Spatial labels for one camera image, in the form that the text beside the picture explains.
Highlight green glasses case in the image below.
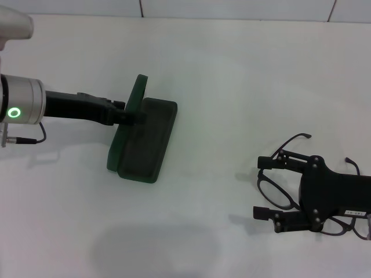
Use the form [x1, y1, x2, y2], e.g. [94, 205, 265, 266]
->
[106, 74, 179, 185]

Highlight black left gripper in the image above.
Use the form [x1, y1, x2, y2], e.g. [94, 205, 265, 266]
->
[43, 91, 147, 126]

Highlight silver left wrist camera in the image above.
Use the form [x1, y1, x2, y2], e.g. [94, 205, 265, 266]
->
[0, 0, 35, 53]

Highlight left gripper cable with connector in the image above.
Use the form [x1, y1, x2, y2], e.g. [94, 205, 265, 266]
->
[15, 121, 48, 145]

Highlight black glasses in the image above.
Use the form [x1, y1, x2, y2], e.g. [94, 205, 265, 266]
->
[256, 133, 371, 242]

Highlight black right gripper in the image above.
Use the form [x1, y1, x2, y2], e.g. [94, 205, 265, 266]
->
[253, 150, 371, 234]

